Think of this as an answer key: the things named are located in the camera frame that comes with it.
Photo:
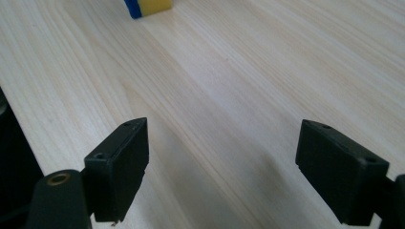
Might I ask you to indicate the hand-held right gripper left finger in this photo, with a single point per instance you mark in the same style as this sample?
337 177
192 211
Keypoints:
117 171

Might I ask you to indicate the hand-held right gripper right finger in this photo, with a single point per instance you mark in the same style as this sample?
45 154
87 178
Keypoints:
337 178

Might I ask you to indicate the yellow and blue sponge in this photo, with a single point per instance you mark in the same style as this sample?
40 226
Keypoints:
149 6

